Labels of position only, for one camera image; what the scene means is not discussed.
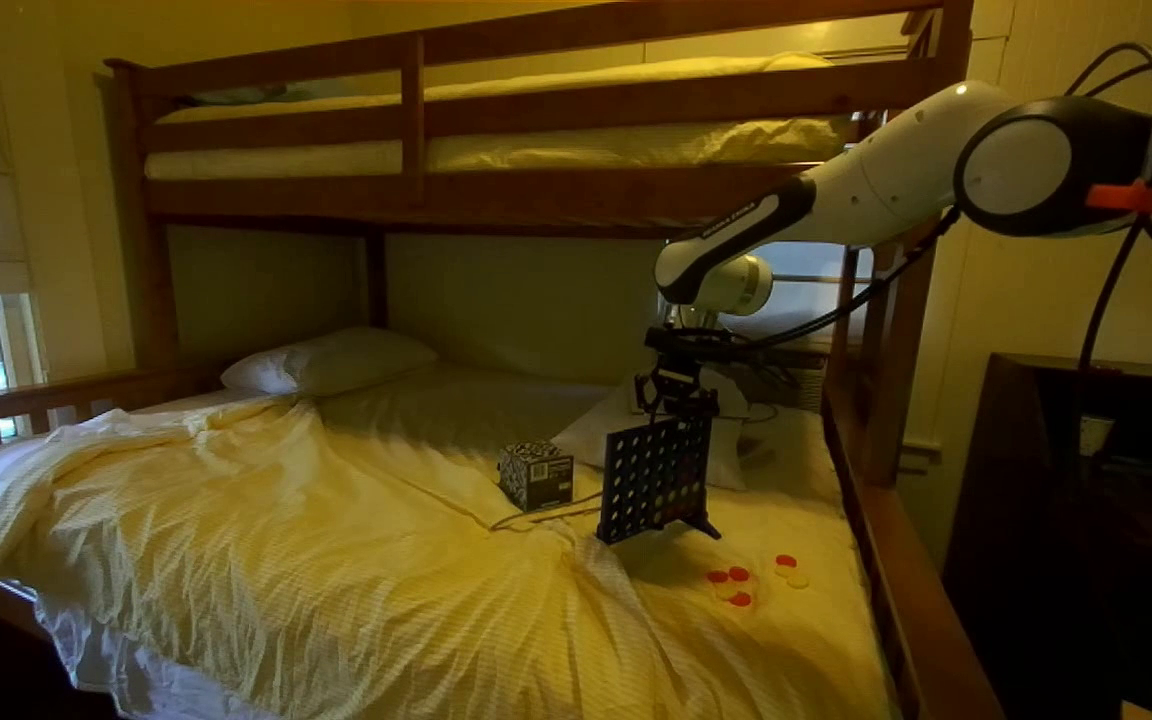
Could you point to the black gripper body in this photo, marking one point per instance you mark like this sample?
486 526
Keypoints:
685 356

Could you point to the blue grid token holder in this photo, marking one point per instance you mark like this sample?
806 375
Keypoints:
659 480

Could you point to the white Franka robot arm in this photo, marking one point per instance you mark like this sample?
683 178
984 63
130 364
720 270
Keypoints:
897 175

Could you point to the red round plastic token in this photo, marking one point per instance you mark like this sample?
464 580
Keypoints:
743 598
718 579
787 561
739 573

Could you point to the black patterned cardboard box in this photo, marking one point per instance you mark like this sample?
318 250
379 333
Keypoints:
535 479

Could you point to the cream bunk mattress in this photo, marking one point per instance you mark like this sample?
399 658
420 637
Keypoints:
628 147

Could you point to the white bed pillow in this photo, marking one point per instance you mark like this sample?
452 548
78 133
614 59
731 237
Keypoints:
330 362

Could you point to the cream striped bedsheet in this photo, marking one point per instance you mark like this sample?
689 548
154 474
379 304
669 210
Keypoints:
338 561

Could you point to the dark wooden dresser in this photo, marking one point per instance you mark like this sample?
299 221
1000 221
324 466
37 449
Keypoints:
1099 561

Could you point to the white mattress sheet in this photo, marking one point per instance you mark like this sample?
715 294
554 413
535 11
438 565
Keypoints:
111 675

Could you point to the brown wooden bunk bed frame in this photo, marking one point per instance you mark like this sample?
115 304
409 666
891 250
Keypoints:
511 203

